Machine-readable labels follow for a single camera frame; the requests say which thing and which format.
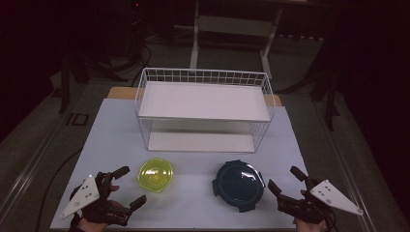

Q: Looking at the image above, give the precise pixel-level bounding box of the person's left hand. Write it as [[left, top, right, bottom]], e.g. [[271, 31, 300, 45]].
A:
[[76, 184, 127, 232]]

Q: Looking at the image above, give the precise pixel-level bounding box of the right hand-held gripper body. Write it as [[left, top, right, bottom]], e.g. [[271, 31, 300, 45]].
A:
[[276, 178, 365, 225]]

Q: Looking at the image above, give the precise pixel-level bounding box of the white metal frame stand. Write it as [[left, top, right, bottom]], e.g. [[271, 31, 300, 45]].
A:
[[189, 0, 284, 79]]

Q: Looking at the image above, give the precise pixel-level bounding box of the right hand-held gripper cable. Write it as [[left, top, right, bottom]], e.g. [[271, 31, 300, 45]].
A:
[[323, 209, 338, 232]]

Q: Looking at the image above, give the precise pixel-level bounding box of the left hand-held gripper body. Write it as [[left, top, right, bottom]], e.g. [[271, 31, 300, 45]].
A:
[[58, 172, 131, 227]]

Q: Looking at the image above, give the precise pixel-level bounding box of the white wire shelf rack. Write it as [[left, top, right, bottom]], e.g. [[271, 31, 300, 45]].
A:
[[133, 67, 277, 154]]

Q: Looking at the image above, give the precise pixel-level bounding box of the yellow-green translucent bowl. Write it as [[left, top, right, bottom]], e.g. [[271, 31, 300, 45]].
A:
[[137, 157, 174, 194]]

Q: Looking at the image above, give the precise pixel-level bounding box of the bundle of black cables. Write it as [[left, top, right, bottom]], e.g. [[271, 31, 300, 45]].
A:
[[96, 40, 153, 87]]

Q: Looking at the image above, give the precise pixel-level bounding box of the metal floor rail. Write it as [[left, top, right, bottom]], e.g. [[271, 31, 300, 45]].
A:
[[317, 100, 380, 232], [0, 122, 67, 223]]

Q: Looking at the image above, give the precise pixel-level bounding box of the white table mat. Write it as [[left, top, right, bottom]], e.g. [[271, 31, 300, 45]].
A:
[[49, 96, 318, 230]]

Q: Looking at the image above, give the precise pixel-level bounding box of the black metal stand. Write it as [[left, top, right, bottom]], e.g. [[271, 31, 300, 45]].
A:
[[58, 52, 90, 114], [307, 38, 342, 131]]

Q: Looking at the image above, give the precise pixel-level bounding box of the person's right hand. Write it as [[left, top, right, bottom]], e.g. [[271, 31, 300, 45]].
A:
[[292, 188, 328, 232]]

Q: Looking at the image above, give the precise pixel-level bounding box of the black floor cable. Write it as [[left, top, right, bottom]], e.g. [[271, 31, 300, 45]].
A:
[[34, 147, 84, 228]]

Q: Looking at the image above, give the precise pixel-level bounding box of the black floor plate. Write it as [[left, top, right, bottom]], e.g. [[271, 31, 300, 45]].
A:
[[65, 112, 90, 127]]

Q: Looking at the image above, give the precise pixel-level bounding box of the dark blue lidded container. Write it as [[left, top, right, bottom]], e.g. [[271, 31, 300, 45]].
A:
[[211, 159, 267, 214]]

